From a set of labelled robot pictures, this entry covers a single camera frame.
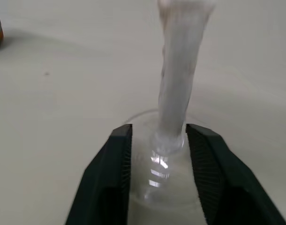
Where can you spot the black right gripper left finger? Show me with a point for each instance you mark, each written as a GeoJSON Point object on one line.
{"type": "Point", "coordinates": [105, 182]}

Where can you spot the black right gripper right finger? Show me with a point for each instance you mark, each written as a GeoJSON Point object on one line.
{"type": "Point", "coordinates": [227, 187]}

